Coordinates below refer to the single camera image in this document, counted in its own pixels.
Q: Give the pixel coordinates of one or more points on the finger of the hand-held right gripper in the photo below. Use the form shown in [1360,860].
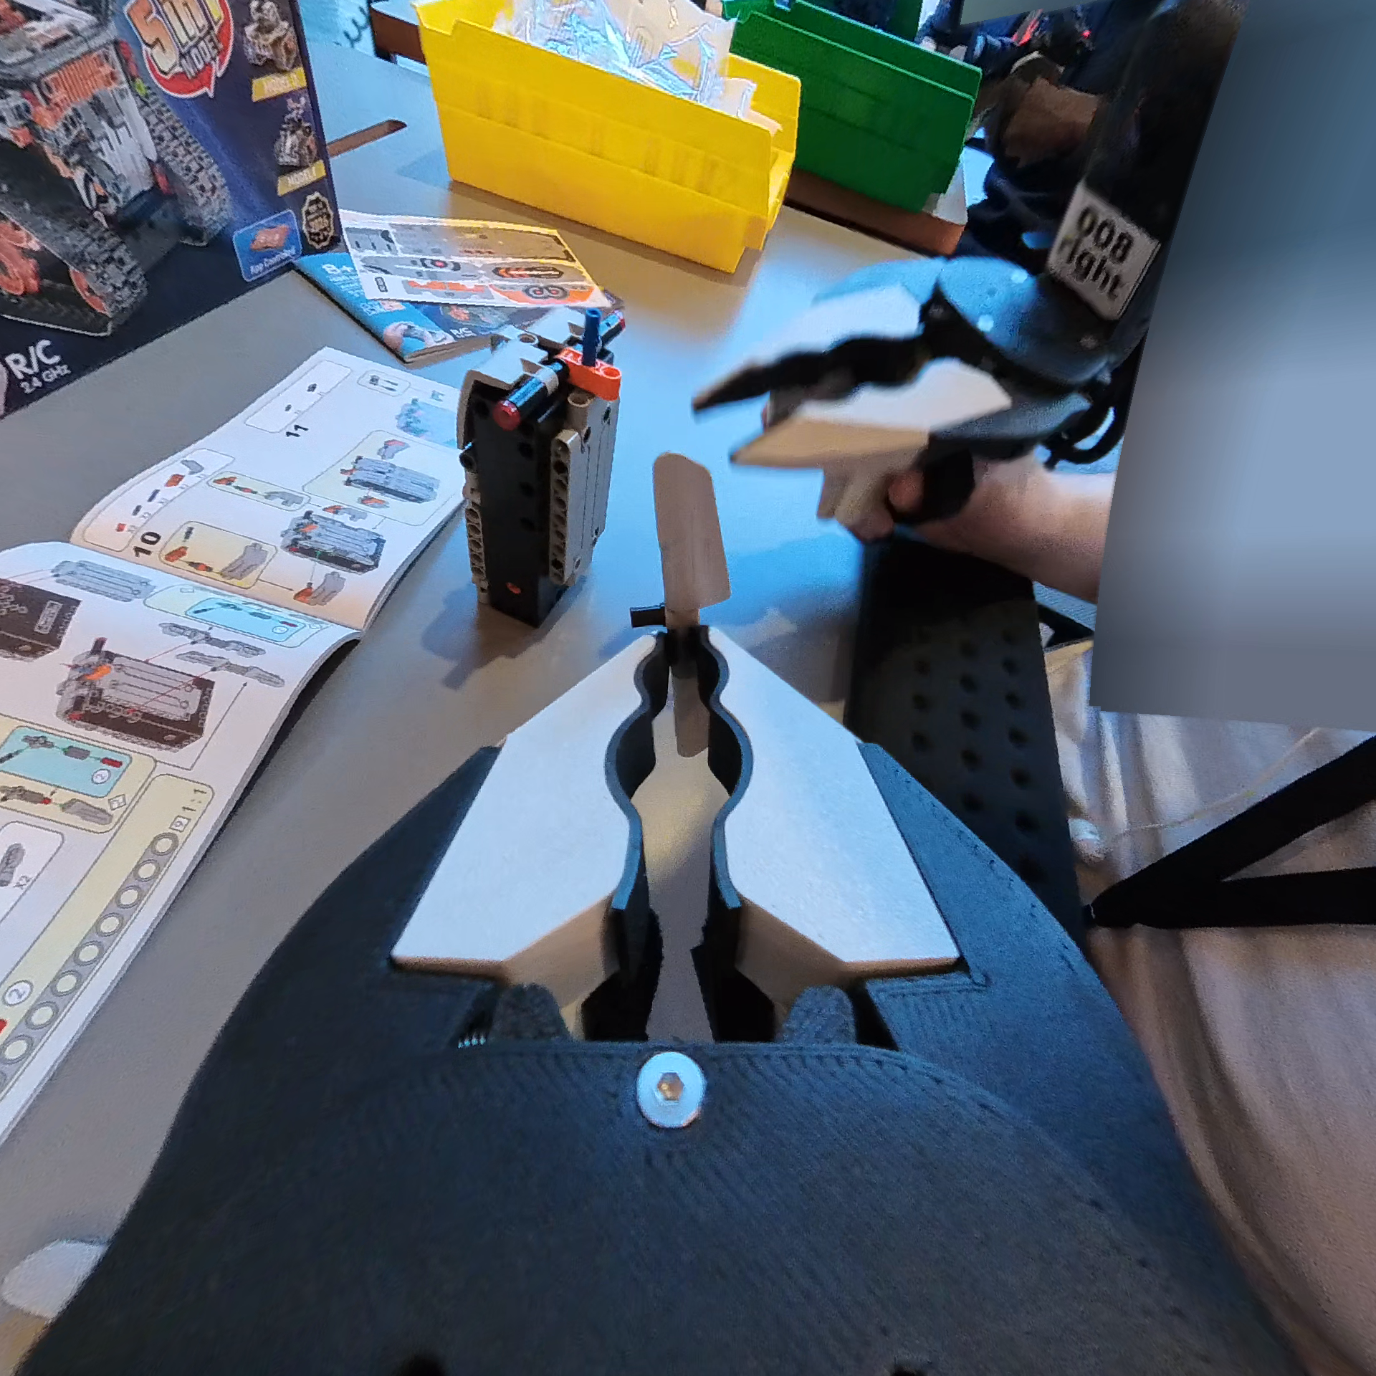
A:
[903,415]
[877,302]

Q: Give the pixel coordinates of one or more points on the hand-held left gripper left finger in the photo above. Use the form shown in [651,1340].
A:
[505,860]

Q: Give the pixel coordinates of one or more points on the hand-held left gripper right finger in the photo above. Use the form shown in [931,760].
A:
[839,860]

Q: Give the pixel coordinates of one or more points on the person's right forearm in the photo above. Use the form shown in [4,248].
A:
[1075,533]

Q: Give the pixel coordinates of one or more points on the grey desk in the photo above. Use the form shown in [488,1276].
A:
[354,752]

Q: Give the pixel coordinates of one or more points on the person's right hand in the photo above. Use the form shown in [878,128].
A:
[995,526]

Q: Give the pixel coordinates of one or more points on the brown wooden board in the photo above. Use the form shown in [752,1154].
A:
[882,220]

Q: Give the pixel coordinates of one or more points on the green plastic bin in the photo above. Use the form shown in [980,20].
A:
[860,130]

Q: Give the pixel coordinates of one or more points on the black perforated panel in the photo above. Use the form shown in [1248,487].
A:
[957,698]

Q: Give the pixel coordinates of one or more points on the yellow plastic bin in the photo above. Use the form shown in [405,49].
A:
[601,161]

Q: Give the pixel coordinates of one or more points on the clear plastic bags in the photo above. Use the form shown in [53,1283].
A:
[634,48]

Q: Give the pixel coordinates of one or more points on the black grey building block assembly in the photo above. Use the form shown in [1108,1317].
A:
[526,484]

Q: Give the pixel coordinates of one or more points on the open instruction booklet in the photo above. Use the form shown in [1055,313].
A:
[161,646]

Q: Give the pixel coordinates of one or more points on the sticker sheet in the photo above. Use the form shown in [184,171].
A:
[462,257]

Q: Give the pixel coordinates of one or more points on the blue booklet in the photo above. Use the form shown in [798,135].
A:
[429,328]

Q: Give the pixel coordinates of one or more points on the person's white garment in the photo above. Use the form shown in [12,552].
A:
[1235,1075]

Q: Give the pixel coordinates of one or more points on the brown flat stick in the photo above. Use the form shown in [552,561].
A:
[366,138]

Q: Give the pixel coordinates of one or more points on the robot kit box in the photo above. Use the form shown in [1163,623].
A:
[161,161]

